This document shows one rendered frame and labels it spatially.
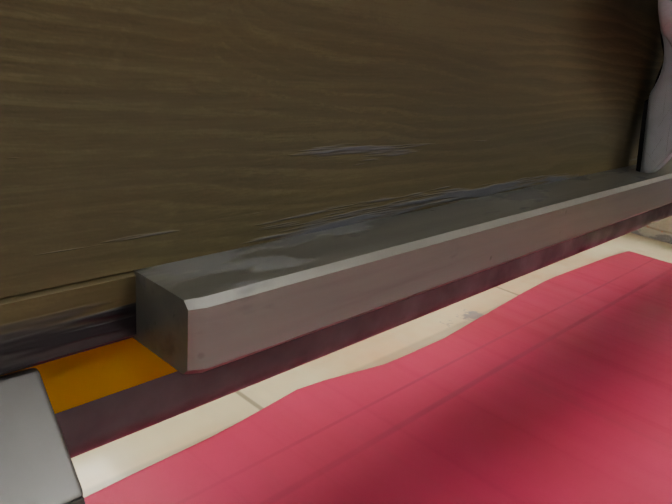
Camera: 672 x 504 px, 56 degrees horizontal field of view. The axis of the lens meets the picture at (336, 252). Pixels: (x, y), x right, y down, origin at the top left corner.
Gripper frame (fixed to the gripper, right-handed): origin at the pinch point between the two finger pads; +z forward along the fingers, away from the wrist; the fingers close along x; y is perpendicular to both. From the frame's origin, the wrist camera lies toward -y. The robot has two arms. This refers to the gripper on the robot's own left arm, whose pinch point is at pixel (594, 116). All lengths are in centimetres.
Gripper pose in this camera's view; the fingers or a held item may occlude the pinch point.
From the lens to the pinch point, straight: 22.8
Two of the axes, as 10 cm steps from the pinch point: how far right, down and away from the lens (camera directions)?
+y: -7.0, 1.8, -6.9
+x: 7.1, 2.9, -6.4
